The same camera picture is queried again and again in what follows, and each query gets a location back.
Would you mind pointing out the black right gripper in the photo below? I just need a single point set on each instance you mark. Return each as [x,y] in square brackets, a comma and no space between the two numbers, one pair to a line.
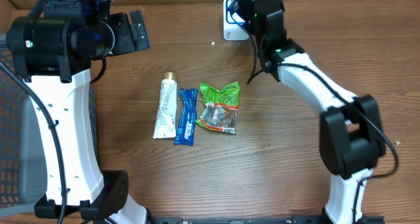
[248,25]

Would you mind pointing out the white tube with gold cap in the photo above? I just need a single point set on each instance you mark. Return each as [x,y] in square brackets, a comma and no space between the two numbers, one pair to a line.
[165,126]

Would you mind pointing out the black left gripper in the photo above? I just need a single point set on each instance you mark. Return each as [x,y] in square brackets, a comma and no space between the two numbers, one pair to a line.
[128,42]

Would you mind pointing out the blue snack wrapper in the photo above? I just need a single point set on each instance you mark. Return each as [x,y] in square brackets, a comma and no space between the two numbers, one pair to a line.
[187,121]

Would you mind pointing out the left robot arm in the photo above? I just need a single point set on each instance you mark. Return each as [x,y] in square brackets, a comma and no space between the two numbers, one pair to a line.
[52,50]

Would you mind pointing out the green snack bag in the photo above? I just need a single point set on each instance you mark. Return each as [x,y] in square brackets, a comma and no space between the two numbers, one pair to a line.
[221,108]

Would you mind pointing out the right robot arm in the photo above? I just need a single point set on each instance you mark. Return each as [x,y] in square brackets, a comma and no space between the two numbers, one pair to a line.
[350,140]

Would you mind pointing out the white barcode scanner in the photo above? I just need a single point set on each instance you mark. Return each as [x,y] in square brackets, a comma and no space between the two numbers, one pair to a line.
[232,25]

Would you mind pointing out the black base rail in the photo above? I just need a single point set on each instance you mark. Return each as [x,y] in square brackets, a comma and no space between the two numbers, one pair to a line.
[299,219]

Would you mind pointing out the grey plastic basket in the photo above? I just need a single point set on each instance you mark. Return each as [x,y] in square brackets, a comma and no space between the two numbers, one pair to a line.
[30,179]

